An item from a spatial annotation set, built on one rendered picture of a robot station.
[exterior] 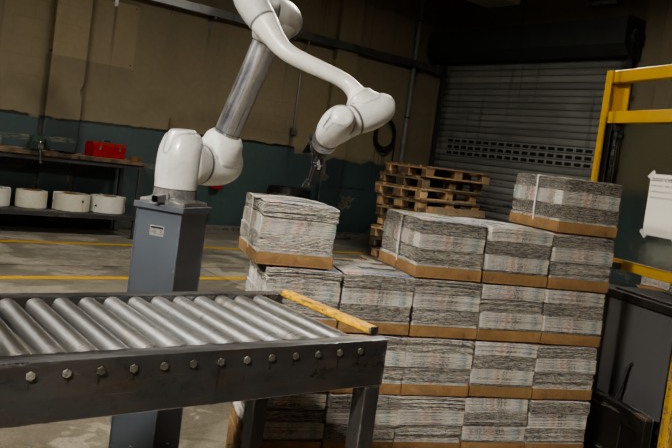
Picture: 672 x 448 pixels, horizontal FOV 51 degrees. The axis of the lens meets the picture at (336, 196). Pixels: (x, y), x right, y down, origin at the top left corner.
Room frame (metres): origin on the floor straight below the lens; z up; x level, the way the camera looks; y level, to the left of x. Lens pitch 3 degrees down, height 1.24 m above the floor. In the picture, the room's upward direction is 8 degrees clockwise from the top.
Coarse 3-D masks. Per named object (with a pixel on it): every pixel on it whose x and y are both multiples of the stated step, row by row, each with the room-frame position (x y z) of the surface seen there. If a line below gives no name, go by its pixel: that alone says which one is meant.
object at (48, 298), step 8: (0, 296) 1.71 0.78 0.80; (8, 296) 1.72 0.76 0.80; (16, 296) 1.73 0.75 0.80; (24, 296) 1.74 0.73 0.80; (32, 296) 1.75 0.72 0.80; (40, 296) 1.76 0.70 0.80; (48, 296) 1.77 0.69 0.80; (56, 296) 1.78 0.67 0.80; (64, 296) 1.80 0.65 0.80; (72, 296) 1.81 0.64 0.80; (80, 296) 1.82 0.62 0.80; (88, 296) 1.83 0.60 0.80; (96, 296) 1.84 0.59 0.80; (104, 296) 1.86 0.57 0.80; (112, 296) 1.87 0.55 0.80; (120, 296) 1.88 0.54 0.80; (128, 296) 1.89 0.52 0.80; (144, 296) 1.92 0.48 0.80; (152, 296) 1.94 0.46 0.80; (168, 296) 1.96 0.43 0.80; (176, 296) 1.98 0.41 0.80; (184, 296) 1.99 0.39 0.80; (192, 296) 2.01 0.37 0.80; (208, 296) 2.04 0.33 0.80; (216, 296) 2.06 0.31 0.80; (232, 296) 2.09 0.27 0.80; (248, 296) 2.12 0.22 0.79; (264, 296) 2.16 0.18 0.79; (272, 296) 2.17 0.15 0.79; (280, 296) 2.19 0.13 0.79; (24, 304) 1.73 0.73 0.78; (48, 304) 1.77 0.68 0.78
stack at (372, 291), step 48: (288, 288) 2.54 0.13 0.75; (336, 288) 2.59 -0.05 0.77; (384, 288) 2.65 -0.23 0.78; (432, 288) 2.71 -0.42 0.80; (480, 288) 2.77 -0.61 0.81; (528, 288) 2.84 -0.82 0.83; (384, 336) 2.66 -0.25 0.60; (432, 384) 2.73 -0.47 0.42; (480, 384) 2.79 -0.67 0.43; (528, 384) 2.85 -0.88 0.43; (288, 432) 2.56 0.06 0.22; (336, 432) 2.62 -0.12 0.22; (384, 432) 2.67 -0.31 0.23; (432, 432) 2.74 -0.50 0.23; (480, 432) 2.80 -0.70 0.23
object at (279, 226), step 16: (256, 208) 2.62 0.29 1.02; (272, 208) 2.51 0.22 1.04; (288, 208) 2.53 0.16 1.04; (304, 208) 2.54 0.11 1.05; (320, 208) 2.56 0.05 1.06; (256, 224) 2.57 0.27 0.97; (272, 224) 2.52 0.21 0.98; (288, 224) 2.53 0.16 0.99; (304, 224) 2.55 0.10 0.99; (320, 224) 2.57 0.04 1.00; (336, 224) 2.59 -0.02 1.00; (256, 240) 2.52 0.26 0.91; (272, 240) 2.52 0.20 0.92; (288, 240) 2.54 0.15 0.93; (304, 240) 2.55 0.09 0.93; (320, 240) 2.57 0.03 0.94; (256, 256) 2.51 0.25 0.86; (320, 256) 2.58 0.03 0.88
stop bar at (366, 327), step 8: (288, 296) 2.13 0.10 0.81; (296, 296) 2.10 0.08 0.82; (304, 296) 2.11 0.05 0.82; (304, 304) 2.06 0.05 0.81; (312, 304) 2.03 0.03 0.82; (320, 304) 2.02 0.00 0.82; (320, 312) 2.00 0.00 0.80; (328, 312) 1.97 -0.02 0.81; (336, 312) 1.95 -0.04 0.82; (344, 320) 1.91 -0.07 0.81; (352, 320) 1.88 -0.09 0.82; (360, 320) 1.89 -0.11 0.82; (360, 328) 1.85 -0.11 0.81; (368, 328) 1.83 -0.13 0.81; (376, 328) 1.83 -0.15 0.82
